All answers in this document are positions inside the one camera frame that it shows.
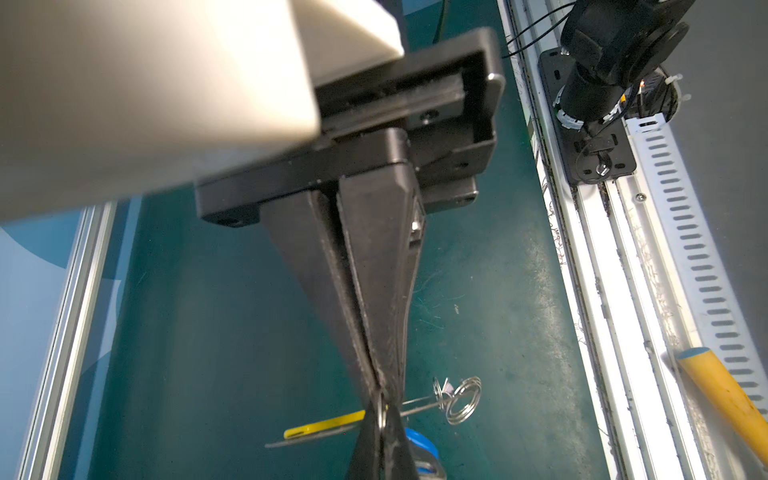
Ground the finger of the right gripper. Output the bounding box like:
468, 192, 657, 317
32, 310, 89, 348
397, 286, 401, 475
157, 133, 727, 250
345, 407, 382, 480
381, 405, 419, 480

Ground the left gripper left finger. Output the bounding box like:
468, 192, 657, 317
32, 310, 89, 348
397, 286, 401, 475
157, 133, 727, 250
260, 190, 379, 406

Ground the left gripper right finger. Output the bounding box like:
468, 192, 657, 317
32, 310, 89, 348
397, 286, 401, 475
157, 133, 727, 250
337, 163, 424, 404

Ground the metal key organizer ring yellow tab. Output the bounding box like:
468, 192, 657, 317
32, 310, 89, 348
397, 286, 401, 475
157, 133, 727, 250
265, 376, 483, 449

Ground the key with blue tag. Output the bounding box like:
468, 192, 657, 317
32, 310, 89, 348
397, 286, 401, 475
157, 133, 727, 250
405, 428, 447, 480

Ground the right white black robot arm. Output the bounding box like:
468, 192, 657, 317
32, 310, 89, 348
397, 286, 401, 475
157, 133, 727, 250
409, 1, 697, 479

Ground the yellow toy shovel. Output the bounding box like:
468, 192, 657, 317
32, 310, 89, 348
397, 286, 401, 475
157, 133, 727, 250
676, 347, 767, 467

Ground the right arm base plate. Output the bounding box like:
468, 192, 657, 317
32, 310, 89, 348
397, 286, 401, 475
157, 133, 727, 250
538, 48, 637, 186

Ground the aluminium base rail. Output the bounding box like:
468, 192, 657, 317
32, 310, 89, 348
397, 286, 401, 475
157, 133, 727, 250
498, 1, 767, 479

